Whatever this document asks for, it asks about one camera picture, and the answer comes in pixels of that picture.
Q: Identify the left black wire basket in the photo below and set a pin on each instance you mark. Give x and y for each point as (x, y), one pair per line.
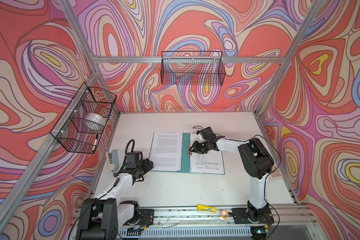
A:
(75, 134)

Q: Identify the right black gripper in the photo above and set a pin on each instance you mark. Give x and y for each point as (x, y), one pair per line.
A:
(196, 149)

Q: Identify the pink white calculator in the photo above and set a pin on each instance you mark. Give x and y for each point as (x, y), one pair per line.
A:
(276, 173)

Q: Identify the back black wire basket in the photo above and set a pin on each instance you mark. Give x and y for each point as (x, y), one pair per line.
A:
(192, 68)

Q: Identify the teal paper folder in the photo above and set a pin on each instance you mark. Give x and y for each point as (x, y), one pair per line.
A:
(188, 140)

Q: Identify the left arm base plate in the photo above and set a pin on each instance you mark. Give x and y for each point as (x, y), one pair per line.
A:
(146, 218)

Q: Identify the white paper sheets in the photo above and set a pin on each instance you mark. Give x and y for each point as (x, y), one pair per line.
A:
(210, 163)

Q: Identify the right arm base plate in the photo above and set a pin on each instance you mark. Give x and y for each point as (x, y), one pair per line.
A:
(252, 216)

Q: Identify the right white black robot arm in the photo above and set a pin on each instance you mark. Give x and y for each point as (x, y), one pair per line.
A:
(256, 160)

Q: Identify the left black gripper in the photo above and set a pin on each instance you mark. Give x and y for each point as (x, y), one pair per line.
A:
(145, 163)

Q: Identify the black wire basket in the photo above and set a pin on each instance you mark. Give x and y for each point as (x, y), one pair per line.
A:
(192, 68)
(75, 134)

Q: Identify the printed white paper sheet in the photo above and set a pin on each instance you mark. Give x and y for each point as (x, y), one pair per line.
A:
(166, 151)

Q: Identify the white tape roll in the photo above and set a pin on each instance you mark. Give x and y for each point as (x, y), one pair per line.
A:
(95, 118)

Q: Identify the metal folder clip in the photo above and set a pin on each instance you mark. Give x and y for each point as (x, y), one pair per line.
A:
(189, 151)

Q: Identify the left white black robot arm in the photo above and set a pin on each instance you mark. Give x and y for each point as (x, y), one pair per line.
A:
(100, 218)

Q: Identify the grey blue stapler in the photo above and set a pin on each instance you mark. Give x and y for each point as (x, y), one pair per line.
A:
(112, 161)

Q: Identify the yellow glue stick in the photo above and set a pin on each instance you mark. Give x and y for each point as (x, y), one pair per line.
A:
(205, 208)

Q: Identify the black white marker pen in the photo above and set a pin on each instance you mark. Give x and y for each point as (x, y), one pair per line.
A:
(95, 143)

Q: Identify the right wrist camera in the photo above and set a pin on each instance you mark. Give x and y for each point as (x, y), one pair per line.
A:
(200, 138)

